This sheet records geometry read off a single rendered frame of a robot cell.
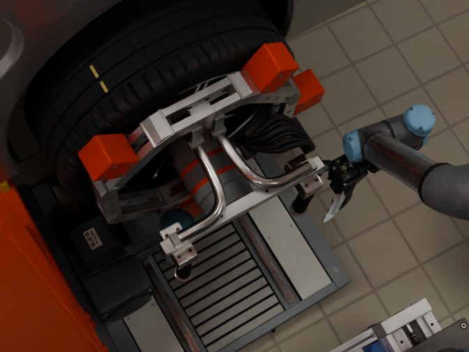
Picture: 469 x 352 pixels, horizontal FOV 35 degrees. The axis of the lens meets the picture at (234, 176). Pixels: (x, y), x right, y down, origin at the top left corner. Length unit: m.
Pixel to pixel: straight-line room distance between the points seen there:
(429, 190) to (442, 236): 1.34
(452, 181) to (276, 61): 0.45
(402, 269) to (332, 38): 0.95
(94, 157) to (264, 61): 0.42
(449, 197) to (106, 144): 0.70
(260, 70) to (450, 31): 1.65
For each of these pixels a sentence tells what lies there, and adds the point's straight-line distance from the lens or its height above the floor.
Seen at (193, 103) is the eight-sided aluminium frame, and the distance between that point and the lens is 1.63.
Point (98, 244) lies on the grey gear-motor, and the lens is 2.24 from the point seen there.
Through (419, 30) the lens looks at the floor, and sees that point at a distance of 3.17.
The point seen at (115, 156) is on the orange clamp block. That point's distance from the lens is 1.58.
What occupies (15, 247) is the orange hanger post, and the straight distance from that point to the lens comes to 0.77.
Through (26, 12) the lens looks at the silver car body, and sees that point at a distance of 1.41.
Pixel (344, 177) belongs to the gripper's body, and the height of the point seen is 0.90.
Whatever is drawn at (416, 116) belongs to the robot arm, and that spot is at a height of 1.01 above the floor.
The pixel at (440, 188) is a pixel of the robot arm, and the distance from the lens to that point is 1.50.
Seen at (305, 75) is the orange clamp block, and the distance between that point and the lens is 1.95.
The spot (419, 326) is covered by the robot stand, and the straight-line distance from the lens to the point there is 1.96.
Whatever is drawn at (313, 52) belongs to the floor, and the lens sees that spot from 3.01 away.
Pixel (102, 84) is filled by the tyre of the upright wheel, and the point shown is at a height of 1.14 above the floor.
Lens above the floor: 2.59
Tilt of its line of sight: 70 degrees down
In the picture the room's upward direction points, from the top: 14 degrees clockwise
